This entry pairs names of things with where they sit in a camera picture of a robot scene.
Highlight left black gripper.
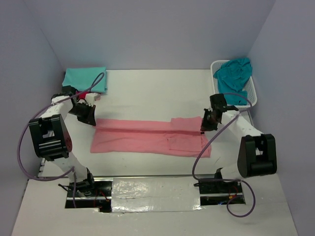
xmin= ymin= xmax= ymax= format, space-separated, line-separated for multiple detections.
xmin=68 ymin=102 xmax=95 ymax=126

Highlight red t shirt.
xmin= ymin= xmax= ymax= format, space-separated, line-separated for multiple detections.
xmin=76 ymin=91 xmax=101 ymax=99

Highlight pink t shirt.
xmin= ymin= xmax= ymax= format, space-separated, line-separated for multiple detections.
xmin=90 ymin=117 xmax=211 ymax=158

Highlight mint green t shirt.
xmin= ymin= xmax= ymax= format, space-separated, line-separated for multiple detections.
xmin=62 ymin=67 xmax=107 ymax=93

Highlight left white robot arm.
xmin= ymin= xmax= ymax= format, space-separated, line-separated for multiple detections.
xmin=29 ymin=86 xmax=99 ymax=196

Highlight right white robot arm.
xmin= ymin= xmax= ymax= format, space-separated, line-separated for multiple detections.
xmin=199 ymin=93 xmax=278 ymax=192

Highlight teal blue t shirt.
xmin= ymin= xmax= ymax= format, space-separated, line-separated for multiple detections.
xmin=214 ymin=58 xmax=252 ymax=106

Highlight white plastic laundry basket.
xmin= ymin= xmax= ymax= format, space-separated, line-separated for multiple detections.
xmin=210 ymin=60 xmax=257 ymax=106

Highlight silver tape patch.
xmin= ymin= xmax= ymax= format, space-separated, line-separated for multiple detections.
xmin=111 ymin=177 xmax=202 ymax=213

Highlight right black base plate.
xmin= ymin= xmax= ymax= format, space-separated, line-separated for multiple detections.
xmin=194 ymin=181 xmax=245 ymax=206

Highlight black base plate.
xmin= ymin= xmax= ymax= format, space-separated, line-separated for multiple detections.
xmin=194 ymin=181 xmax=245 ymax=206
xmin=65 ymin=179 xmax=113 ymax=213

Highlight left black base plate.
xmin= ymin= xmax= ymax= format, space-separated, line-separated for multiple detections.
xmin=65 ymin=179 xmax=113 ymax=213

